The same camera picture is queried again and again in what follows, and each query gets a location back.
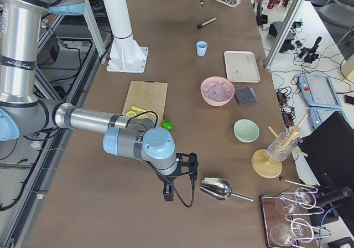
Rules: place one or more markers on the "steel muddler with black tip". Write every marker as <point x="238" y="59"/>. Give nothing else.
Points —
<point x="201" y="25"/>

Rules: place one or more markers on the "light blue plastic cup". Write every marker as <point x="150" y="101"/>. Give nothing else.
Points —
<point x="201" y="48"/>

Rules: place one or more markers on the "steel ice scoop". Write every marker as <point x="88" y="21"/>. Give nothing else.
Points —
<point x="220" y="189"/>

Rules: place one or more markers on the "pink bowl of ice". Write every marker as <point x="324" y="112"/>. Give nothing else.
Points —
<point x="217" y="91"/>

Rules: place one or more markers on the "green lime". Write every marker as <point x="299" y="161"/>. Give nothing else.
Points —
<point x="168" y="125"/>

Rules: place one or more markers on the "beige rabbit tray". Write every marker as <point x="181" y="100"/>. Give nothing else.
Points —
<point x="241" y="66"/>

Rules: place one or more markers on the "yellow plastic knife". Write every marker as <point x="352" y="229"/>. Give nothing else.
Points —
<point x="135" y="108"/>

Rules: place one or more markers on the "wooden cutting board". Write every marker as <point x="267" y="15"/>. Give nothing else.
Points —
<point x="148" y="96"/>

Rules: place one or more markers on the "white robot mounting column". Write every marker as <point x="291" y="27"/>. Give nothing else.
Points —
<point x="126" y="55"/>

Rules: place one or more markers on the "wooden mug tree stand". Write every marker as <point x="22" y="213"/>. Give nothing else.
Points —
<point x="268" y="162"/>

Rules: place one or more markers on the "green ceramic bowl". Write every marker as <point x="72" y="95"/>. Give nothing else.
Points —
<point x="246" y="130"/>

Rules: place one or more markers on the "grey folded cloth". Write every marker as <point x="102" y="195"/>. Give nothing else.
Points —
<point x="245" y="95"/>

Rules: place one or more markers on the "clear textured glass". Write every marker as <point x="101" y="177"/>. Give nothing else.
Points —
<point x="278" y="151"/>

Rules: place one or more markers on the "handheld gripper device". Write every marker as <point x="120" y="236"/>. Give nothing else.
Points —
<point x="310" y="55"/>

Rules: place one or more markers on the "wine glass rack tray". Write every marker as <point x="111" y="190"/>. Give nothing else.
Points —
<point x="271" y="217"/>

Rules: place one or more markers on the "blue teach pendant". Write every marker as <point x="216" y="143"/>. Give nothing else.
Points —
<point x="318" y="91"/>
<point x="320" y="114"/>

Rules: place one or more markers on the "black monitor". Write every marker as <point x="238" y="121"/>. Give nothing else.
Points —
<point x="330" y="152"/>

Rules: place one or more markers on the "black smartphone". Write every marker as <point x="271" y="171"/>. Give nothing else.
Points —
<point x="349" y="100"/>

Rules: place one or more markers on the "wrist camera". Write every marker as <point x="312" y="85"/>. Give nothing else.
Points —
<point x="187" y="164"/>

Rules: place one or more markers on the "aluminium frame post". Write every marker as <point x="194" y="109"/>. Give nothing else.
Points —
<point x="280" y="38"/>

